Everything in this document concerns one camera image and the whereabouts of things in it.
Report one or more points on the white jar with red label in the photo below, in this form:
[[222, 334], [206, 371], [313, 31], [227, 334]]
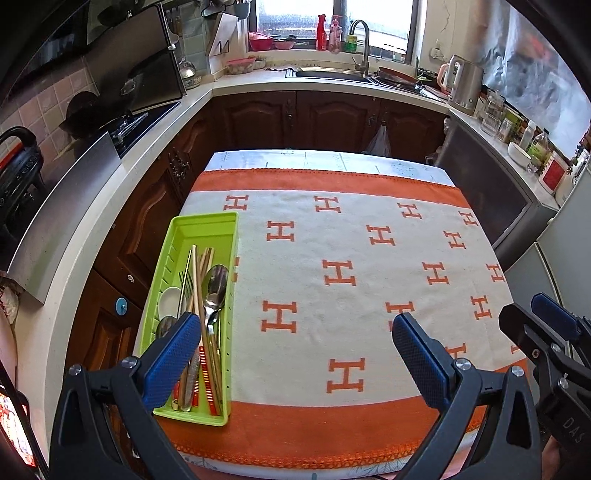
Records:
[[553, 173]]

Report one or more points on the steel electric kettle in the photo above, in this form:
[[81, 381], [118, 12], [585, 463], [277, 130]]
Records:
[[466, 85]]

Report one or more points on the green plastic utensil tray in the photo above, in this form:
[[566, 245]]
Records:
[[207, 226]]

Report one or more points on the stainless steel chopstick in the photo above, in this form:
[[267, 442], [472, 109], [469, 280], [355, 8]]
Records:
[[190, 258]]

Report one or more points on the white plastic bottle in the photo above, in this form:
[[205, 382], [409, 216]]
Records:
[[527, 134]]

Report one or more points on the grey appliance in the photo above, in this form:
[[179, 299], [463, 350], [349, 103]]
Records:
[[498, 194]]

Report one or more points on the white plastic bag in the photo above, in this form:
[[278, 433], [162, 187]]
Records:
[[378, 143]]

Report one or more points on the stainless steel panel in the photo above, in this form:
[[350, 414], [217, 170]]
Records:
[[69, 207]]

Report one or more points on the white refrigerator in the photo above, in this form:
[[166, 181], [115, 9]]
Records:
[[563, 240]]

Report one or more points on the red plastic basin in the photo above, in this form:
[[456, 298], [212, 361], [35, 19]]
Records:
[[261, 42]]

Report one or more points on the clear glass jar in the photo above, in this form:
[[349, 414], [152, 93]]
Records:
[[493, 110]]

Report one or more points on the black range hood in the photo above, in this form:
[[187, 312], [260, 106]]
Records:
[[51, 37]]

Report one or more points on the clear bottle with green label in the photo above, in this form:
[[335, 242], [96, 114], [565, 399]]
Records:
[[538, 152]]

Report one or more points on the white ceramic spoon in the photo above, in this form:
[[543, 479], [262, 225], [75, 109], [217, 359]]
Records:
[[170, 300]]

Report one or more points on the pink pump bottle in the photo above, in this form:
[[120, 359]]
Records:
[[334, 34]]

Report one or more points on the metal stove splash guard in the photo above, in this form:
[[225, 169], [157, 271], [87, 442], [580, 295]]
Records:
[[138, 41]]

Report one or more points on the blue round cabinet knob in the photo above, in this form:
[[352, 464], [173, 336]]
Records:
[[121, 306]]

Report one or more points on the black and red pressure cooker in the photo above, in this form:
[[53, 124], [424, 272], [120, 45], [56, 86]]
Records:
[[18, 175]]

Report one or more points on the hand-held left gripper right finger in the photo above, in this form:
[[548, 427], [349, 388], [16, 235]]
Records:
[[418, 360]]

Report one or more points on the black cooktop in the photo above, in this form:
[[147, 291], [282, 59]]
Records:
[[152, 120]]

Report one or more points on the large stainless steel spoon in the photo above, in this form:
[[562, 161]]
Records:
[[216, 281]]

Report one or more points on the hanging utensil rack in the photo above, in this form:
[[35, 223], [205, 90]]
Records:
[[235, 8]]

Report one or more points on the steel kitchen sink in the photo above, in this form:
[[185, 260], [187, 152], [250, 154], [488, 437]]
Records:
[[328, 75]]

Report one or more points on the pink jug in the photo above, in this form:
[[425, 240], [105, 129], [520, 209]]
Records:
[[444, 76]]

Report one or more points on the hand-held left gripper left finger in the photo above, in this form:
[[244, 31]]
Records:
[[173, 350]]

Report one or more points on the kitchen window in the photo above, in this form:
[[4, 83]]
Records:
[[295, 18]]

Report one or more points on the small stainless steel spoon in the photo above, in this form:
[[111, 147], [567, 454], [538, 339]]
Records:
[[212, 308]]

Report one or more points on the white bowl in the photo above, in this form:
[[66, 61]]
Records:
[[519, 154]]

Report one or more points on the orange and white patterned cloth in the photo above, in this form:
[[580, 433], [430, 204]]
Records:
[[346, 221]]

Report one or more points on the pink plastic basin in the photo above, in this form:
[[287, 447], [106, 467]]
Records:
[[284, 45]]

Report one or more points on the foil wall covering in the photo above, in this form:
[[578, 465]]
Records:
[[531, 69]]

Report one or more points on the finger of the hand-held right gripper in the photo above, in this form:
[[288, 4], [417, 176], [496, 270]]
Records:
[[554, 314], [526, 332]]

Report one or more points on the floral patterned bag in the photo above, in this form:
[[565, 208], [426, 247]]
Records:
[[7, 302]]

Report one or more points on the white cutting board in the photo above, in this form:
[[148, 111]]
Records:
[[224, 32]]

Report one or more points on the black wok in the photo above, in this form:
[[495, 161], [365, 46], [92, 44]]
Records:
[[81, 113]]

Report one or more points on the food container with pink lid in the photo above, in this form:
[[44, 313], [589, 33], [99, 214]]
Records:
[[240, 66]]

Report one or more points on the smartphone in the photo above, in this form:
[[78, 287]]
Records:
[[11, 415]]

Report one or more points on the white kitchen countertop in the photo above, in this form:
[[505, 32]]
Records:
[[249, 85]]

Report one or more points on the red frying pan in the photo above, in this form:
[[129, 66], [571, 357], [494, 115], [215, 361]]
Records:
[[397, 74]]

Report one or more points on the white wall socket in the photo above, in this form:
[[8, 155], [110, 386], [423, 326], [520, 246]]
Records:
[[436, 51]]

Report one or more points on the brown wooden kitchen cabinets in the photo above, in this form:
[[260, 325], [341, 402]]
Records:
[[258, 120]]

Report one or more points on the steel kitchen faucet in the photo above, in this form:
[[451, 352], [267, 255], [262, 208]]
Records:
[[364, 50]]

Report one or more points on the metal teapot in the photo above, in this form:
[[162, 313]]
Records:
[[187, 70]]

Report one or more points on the bundle of wooden chopsticks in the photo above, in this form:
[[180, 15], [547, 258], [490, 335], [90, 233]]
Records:
[[218, 397]]

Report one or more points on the red spray bottle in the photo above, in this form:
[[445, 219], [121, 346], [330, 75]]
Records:
[[322, 33]]

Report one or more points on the stainless steel fork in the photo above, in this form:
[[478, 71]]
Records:
[[183, 300]]

